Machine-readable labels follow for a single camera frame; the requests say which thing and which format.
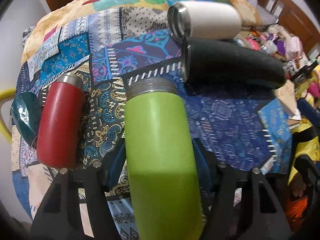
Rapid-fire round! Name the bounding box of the dark teal hexagonal cup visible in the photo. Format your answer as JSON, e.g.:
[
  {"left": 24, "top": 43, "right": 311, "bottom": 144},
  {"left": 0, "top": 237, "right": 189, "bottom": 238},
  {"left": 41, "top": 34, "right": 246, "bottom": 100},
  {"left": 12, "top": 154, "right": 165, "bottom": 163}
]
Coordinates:
[{"left": 11, "top": 92, "right": 42, "bottom": 148}]

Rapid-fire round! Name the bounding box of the cardboard box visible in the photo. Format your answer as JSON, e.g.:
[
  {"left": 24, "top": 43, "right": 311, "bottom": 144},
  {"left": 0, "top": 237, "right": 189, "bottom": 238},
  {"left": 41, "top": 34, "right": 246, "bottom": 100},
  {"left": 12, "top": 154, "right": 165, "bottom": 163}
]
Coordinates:
[{"left": 273, "top": 80, "right": 302, "bottom": 121}]

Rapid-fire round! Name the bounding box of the blue patchwork bed sheet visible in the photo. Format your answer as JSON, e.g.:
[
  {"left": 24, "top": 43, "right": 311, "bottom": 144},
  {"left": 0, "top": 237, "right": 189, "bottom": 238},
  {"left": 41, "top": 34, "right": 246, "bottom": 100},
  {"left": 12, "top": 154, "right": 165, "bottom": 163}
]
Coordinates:
[{"left": 14, "top": 7, "right": 289, "bottom": 239}]

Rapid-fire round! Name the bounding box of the red thermos cup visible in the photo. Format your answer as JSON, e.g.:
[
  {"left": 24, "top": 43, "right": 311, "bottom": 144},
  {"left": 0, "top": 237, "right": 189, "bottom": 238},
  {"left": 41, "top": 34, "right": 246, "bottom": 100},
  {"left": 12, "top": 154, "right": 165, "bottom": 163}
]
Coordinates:
[{"left": 36, "top": 73, "right": 85, "bottom": 168}]

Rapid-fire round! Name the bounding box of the grey crumpled cloth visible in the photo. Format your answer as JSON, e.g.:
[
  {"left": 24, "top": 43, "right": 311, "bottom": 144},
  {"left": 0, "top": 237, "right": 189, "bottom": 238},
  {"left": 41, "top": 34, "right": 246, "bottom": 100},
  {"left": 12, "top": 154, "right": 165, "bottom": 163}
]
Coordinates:
[{"left": 22, "top": 26, "right": 35, "bottom": 47}]

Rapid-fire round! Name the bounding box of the grey pillow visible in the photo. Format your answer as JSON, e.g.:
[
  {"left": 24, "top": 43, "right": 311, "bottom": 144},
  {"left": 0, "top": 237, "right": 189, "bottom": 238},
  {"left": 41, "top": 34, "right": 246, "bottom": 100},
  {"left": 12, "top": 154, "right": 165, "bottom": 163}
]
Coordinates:
[{"left": 246, "top": 0, "right": 278, "bottom": 25}]

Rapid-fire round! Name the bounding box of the white thermos cup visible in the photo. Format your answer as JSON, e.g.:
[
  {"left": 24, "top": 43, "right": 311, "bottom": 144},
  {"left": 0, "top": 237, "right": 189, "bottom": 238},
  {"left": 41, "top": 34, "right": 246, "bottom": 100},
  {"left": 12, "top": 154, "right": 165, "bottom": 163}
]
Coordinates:
[{"left": 167, "top": 0, "right": 242, "bottom": 43}]

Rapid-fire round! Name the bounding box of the black thermos cup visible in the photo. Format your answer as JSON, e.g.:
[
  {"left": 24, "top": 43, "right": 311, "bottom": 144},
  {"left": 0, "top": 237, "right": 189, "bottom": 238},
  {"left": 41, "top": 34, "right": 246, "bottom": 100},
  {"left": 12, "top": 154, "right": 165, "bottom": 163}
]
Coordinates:
[{"left": 181, "top": 37, "right": 286, "bottom": 89}]

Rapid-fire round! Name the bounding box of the lime green thermos cup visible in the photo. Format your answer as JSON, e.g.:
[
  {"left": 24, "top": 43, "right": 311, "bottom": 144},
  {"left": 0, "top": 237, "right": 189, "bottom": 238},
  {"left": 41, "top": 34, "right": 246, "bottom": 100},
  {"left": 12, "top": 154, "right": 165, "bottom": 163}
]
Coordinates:
[{"left": 125, "top": 77, "right": 203, "bottom": 239}]

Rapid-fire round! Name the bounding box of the yellow chair back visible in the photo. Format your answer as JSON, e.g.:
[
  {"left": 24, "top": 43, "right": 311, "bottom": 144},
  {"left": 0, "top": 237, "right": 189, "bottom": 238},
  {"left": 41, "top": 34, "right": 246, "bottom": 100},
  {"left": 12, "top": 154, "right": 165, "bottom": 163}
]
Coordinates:
[{"left": 0, "top": 88, "right": 16, "bottom": 143}]

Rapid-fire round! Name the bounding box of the wooden headboard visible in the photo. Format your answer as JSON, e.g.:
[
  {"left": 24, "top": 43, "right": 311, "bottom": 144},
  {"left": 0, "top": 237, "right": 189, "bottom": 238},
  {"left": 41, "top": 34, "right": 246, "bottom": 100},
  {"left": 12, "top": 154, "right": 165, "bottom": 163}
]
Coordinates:
[{"left": 258, "top": 0, "right": 319, "bottom": 54}]

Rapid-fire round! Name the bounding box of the dark wine bottle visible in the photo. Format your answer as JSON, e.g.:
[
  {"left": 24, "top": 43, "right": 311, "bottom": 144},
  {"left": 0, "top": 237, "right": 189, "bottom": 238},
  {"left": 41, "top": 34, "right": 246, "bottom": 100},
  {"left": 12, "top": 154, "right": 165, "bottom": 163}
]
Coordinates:
[{"left": 290, "top": 61, "right": 318, "bottom": 87}]

